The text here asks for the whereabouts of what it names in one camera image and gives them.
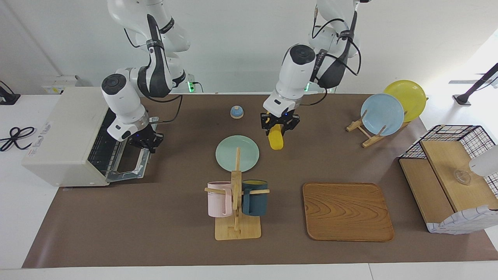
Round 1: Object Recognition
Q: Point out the glass oven door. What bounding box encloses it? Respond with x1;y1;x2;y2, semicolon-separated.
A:
106;117;159;183

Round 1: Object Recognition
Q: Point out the wire basket wooden shelf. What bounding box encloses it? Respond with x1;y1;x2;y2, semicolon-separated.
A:
399;140;498;234

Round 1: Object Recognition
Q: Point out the white wall socket box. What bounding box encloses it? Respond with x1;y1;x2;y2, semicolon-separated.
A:
42;75;81;95

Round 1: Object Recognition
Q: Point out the brown wooden tray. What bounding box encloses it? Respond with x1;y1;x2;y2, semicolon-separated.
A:
303;182;395;242

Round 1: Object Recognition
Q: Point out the long black stand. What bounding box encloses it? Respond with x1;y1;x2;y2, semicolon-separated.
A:
453;63;498;106

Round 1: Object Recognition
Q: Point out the black wire basket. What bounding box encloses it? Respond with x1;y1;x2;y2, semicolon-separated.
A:
401;125;498;195

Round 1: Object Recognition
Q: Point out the light blue plate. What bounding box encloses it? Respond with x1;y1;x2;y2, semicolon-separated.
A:
360;94;405;137

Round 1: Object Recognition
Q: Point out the yellow corn cob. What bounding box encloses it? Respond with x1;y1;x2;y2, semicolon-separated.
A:
268;124;284;151

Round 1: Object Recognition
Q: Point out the light green plate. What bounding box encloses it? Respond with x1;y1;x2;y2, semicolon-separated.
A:
216;135;260;173

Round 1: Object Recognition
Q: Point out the wooden plate rack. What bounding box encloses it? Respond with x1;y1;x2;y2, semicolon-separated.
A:
346;110;409;148

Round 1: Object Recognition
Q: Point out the wooden mug rack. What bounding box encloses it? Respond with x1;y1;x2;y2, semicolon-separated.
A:
204;147;270;241

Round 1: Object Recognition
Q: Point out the small black stand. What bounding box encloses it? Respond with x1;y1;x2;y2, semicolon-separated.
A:
0;81;21;105

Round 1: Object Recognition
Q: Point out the white cylinder object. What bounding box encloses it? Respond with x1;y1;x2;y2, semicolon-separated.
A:
469;145;498;177

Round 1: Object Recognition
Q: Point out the yellow plate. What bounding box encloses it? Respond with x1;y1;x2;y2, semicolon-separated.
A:
384;80;427;123

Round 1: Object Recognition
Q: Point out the coiled black cable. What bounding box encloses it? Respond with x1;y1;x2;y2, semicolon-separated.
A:
0;126;36;152

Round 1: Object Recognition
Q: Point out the brown table mat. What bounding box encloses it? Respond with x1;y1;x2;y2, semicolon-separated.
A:
22;93;498;269

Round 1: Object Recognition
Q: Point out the pink mug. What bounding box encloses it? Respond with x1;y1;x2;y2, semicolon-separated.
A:
207;181;233;218

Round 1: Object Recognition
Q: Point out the clear glass cup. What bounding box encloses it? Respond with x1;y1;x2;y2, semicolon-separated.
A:
453;169;472;186

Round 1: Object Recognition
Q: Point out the white checked cloth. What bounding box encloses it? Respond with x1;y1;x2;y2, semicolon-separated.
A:
426;205;498;235

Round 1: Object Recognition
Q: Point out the dark blue mug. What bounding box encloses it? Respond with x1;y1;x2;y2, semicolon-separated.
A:
241;179;268;217

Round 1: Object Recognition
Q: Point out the white toaster oven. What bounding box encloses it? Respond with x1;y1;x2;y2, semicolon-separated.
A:
22;86;117;187

